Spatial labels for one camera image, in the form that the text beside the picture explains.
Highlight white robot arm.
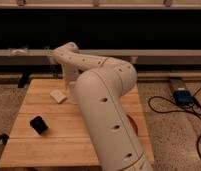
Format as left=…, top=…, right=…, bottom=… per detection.
left=52, top=42, right=153, bottom=171

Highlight black table support bracket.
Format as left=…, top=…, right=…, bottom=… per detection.
left=18, top=72, right=31, bottom=88

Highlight black ceramic cup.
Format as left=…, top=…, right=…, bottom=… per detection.
left=30, top=116, right=48, bottom=135

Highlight orange lacquer bowl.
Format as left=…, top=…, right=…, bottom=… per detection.
left=127, top=115, right=138, bottom=135

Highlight blue power adapter box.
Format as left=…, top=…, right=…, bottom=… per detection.
left=173, top=88, right=193, bottom=106

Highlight black clamp at table edge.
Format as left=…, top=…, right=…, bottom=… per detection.
left=0, top=133, right=9, bottom=145

